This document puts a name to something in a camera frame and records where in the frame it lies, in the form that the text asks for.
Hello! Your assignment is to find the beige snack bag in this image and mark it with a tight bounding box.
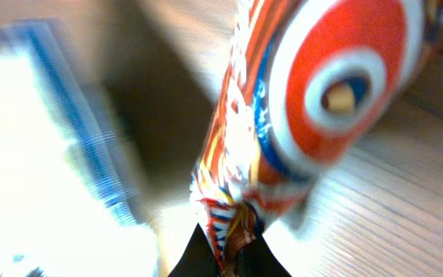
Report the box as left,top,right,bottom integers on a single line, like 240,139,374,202
0,20,158,276

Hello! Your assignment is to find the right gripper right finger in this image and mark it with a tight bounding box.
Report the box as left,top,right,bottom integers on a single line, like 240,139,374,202
238,236,291,277

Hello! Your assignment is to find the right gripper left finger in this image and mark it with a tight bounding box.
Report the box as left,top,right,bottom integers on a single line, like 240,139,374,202
168,225,219,277

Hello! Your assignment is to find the red Top chocolate bar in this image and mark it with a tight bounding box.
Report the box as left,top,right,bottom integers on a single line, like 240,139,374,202
191,0,427,276

